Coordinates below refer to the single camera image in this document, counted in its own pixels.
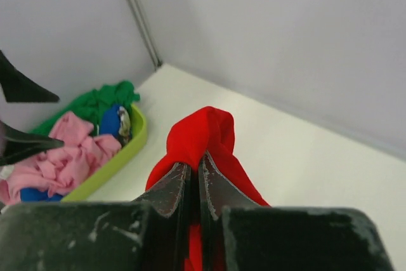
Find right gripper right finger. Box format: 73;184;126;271
198;152;265;270

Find green t shirt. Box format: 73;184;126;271
31;80;140;135

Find lime green tray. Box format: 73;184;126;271
62;103;147;202

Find left aluminium frame post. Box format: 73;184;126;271
126;0;163;70

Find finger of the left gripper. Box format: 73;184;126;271
1;122;64;166
1;51;60;103

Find blue t shirt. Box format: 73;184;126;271
19;104;133;202

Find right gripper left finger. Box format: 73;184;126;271
131;163;192;270

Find red t shirt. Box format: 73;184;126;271
145;107;272;270

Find pink t shirt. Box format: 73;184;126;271
1;112;121;205

